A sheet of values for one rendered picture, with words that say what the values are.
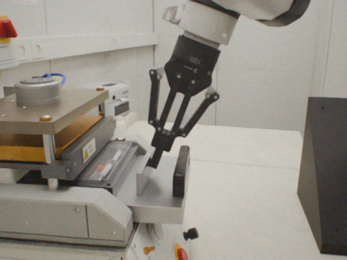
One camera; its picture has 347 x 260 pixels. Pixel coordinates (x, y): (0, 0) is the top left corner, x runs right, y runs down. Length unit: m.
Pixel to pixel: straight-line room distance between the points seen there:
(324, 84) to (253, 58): 0.69
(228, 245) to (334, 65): 2.04
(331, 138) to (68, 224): 0.69
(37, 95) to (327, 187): 0.68
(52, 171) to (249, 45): 2.65
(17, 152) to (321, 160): 0.70
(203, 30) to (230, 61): 2.54
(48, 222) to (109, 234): 0.09
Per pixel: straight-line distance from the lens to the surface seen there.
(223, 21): 0.53
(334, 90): 2.71
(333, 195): 0.88
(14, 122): 0.52
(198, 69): 0.56
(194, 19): 0.53
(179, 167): 0.57
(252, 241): 0.85
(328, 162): 0.92
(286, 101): 3.10
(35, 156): 0.57
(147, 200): 0.55
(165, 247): 0.65
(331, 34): 2.66
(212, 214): 0.94
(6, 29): 0.78
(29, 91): 0.61
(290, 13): 0.50
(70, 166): 0.53
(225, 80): 3.08
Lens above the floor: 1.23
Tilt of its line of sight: 17 degrees down
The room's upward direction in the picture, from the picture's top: straight up
